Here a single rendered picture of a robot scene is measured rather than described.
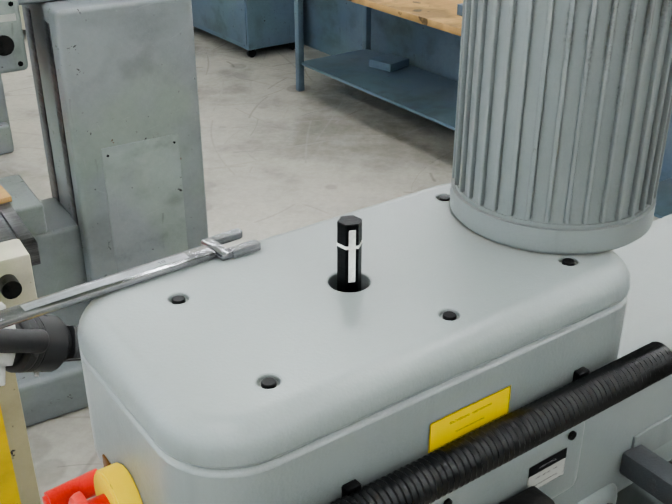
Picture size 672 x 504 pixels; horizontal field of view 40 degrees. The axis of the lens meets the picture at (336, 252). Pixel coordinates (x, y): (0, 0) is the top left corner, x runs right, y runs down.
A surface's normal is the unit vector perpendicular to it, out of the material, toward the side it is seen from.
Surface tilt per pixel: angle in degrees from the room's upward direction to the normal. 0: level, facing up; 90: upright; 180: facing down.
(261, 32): 90
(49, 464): 0
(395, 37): 90
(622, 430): 90
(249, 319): 0
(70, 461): 0
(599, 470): 90
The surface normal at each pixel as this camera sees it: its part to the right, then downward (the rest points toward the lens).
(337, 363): 0.00, -0.88
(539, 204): -0.31, 0.44
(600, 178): 0.18, 0.46
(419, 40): -0.82, 0.27
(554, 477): 0.58, 0.38
